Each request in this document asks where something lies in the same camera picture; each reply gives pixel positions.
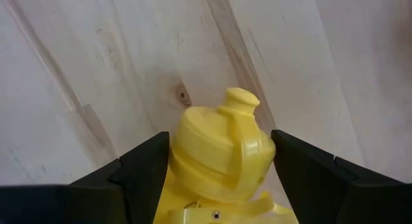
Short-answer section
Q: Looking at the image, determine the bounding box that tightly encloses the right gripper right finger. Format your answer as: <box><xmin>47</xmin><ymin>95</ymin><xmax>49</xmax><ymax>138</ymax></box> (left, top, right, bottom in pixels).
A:
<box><xmin>271</xmin><ymin>129</ymin><xmax>412</xmax><ymax>224</ymax></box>

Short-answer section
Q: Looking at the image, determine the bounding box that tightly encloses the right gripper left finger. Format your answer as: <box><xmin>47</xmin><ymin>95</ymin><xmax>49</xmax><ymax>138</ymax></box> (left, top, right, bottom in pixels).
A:
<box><xmin>0</xmin><ymin>131</ymin><xmax>171</xmax><ymax>224</ymax></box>

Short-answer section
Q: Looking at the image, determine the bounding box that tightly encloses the yellow plastic squeeze bottle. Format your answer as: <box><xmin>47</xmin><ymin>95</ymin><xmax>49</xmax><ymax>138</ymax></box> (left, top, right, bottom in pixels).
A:
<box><xmin>153</xmin><ymin>87</ymin><xmax>300</xmax><ymax>224</ymax></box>

